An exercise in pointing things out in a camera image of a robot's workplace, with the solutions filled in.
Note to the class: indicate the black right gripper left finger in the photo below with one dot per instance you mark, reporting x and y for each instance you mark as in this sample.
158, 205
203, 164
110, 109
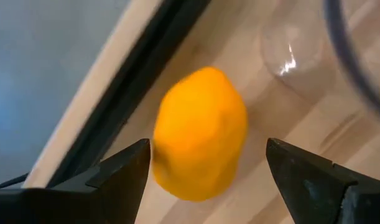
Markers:
109, 193

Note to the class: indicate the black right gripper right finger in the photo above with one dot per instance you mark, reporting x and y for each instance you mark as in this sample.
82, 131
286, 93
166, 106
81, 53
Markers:
314, 193

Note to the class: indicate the orange fruit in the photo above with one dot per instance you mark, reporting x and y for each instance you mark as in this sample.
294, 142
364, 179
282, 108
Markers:
199, 133

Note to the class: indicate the clear plastic container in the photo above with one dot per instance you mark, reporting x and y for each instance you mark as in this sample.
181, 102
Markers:
298, 46

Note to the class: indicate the black metal table frame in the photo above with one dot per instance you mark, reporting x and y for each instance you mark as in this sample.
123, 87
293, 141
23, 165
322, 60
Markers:
127, 84

